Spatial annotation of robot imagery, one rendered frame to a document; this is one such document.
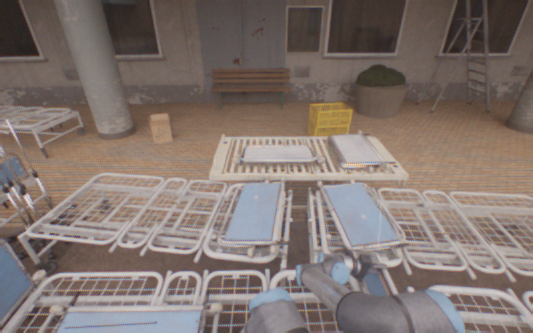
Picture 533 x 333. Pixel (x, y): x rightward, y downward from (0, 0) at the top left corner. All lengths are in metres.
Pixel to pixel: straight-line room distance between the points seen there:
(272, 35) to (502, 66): 5.63
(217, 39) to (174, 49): 1.02
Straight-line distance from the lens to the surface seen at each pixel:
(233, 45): 6.52
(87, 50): 5.04
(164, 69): 6.96
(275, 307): 0.74
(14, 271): 2.08
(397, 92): 5.95
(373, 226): 2.10
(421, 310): 0.76
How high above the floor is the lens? 1.90
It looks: 30 degrees down
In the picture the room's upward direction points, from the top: straight up
